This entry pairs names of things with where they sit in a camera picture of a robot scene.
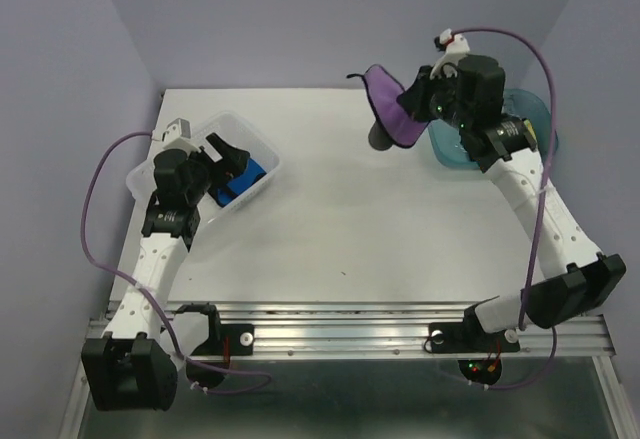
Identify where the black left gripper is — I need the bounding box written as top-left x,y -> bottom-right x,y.
186,133 -> 250,204

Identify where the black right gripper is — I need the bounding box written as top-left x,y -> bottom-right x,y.
400,64 -> 473,132

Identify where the blue microfiber towel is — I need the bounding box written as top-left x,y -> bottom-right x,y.
208,159 -> 266,208

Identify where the purple microfiber towel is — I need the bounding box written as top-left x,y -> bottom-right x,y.
346,64 -> 426,151

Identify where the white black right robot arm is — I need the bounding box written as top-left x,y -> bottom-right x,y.
397,55 -> 626,349

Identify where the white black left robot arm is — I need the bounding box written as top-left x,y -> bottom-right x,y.
81,133 -> 250,411

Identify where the teal translucent plastic bin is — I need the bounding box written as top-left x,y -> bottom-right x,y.
427,88 -> 551,170

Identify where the yellow and black towel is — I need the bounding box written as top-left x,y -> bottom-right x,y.
523,119 -> 538,151

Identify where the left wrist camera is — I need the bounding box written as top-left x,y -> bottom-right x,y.
160,118 -> 197,153

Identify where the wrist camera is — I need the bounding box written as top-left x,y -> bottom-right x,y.
160,118 -> 197,153
430,29 -> 470,79

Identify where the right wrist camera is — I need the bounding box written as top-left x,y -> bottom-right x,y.
430,29 -> 470,79

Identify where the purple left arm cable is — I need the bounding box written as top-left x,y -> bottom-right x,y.
82,131 -> 274,398

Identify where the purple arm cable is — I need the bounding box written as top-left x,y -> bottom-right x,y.
82,131 -> 274,398
439,27 -> 561,393

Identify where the aluminium mounting rail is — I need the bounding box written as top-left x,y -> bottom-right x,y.
79,301 -> 616,360

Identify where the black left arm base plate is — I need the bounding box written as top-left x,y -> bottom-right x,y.
173,303 -> 255,362

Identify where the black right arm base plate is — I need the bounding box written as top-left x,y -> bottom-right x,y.
423,322 -> 521,355

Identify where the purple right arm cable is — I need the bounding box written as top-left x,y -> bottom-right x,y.
439,27 -> 561,393

